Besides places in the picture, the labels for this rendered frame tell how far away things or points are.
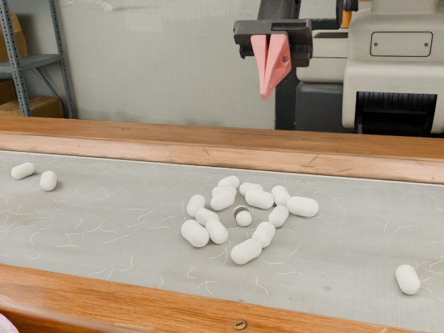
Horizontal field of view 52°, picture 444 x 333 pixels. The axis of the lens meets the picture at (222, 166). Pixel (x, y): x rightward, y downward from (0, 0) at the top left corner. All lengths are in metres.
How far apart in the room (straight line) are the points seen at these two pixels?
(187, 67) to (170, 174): 2.11
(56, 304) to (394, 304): 0.28
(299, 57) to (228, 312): 0.38
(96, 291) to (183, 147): 0.34
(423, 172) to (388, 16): 0.51
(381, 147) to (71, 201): 0.43
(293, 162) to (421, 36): 0.52
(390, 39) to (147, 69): 1.98
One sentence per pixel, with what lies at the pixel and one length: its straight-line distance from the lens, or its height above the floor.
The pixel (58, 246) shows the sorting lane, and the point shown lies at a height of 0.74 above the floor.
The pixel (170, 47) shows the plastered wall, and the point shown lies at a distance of 2.76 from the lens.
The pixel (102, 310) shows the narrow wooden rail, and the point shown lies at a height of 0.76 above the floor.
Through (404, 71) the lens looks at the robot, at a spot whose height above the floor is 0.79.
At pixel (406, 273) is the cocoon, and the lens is 0.44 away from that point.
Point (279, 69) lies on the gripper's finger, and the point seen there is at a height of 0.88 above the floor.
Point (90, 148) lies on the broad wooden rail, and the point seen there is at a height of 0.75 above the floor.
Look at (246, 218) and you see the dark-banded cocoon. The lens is 0.51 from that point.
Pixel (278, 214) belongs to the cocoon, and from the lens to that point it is 0.51.
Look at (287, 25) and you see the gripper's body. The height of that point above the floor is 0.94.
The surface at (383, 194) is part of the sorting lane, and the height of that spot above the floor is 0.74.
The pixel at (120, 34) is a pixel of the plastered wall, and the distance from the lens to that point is 2.90.
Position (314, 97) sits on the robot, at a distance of 1.38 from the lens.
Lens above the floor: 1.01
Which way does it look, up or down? 23 degrees down
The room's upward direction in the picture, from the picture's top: 3 degrees counter-clockwise
